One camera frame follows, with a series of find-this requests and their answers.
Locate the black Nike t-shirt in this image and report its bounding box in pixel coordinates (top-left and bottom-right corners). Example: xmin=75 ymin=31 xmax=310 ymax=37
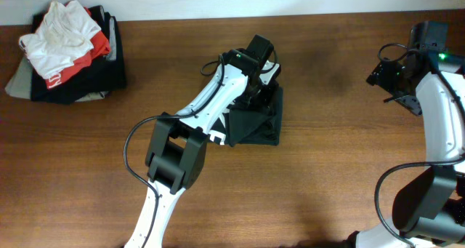
xmin=209 ymin=84 xmax=283 ymax=147

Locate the white crumpled garment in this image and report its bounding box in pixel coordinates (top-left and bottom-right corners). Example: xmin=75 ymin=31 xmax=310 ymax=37
xmin=19 ymin=0 xmax=101 ymax=79

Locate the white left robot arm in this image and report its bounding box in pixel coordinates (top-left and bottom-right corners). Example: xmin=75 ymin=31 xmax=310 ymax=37
xmin=125 ymin=49 xmax=283 ymax=247

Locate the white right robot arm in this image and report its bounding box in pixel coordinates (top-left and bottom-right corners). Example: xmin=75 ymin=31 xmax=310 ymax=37
xmin=348 ymin=62 xmax=464 ymax=247

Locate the red folded garment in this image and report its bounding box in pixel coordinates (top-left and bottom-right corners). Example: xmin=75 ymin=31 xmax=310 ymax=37
xmin=45 ymin=5 xmax=116 ymax=90

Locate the grey-green folded garment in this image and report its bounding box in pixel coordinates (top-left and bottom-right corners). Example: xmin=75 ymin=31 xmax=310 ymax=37
xmin=4 ymin=57 xmax=110 ymax=102

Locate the black folded garment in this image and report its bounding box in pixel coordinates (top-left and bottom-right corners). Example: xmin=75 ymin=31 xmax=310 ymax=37
xmin=30 ymin=5 xmax=126 ymax=105

